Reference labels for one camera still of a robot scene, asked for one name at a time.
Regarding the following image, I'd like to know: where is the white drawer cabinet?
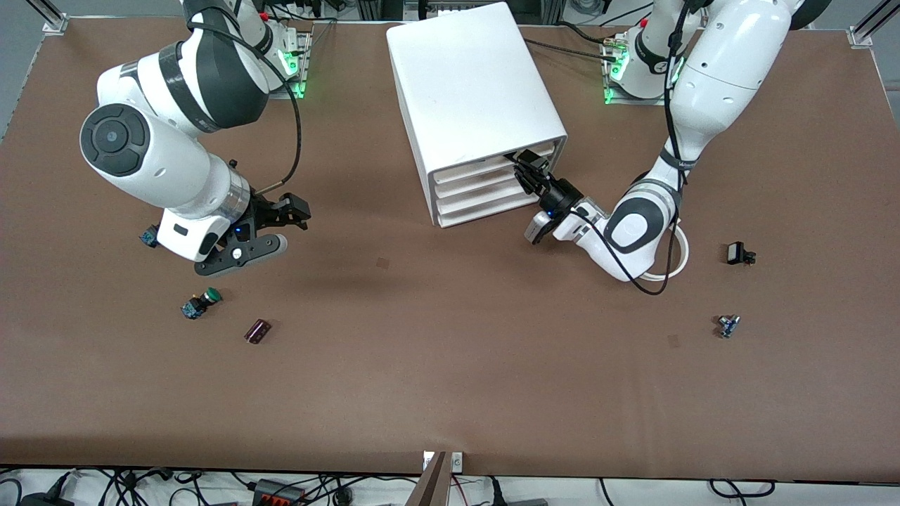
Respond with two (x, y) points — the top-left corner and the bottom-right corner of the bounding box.
(386, 2), (569, 228)

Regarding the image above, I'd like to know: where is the green cap push button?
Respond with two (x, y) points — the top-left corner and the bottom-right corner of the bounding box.
(181, 287), (223, 320)

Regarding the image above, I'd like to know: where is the black looped floor cable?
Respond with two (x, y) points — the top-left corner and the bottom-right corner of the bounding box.
(708, 479), (776, 499)

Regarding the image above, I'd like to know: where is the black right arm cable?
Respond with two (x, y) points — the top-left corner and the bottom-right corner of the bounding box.
(186, 20), (304, 196)

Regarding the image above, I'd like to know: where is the black orange power strip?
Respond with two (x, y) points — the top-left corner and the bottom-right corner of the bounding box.
(252, 479), (307, 506)

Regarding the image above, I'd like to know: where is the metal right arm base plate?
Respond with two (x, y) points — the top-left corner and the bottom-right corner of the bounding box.
(262, 28), (312, 100)

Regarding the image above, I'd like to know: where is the brown wooden post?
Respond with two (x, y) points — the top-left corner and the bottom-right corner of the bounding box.
(406, 451), (451, 506)

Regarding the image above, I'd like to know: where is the white curved plastic part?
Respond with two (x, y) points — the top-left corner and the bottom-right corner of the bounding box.
(642, 221), (690, 283)

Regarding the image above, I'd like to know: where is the aluminium frame profile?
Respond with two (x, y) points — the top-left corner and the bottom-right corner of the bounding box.
(848, 0), (900, 49)
(28, 0), (70, 35)

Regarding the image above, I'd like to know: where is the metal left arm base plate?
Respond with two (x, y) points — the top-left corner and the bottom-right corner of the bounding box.
(603, 34), (669, 107)

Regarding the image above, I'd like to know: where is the black cable on table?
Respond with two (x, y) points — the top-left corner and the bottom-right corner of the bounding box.
(524, 21), (625, 65)

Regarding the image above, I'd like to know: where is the white plastic drawer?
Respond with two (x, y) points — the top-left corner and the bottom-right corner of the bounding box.
(437, 187), (543, 227)
(435, 173), (547, 213)
(433, 157), (552, 199)
(430, 141), (558, 185)

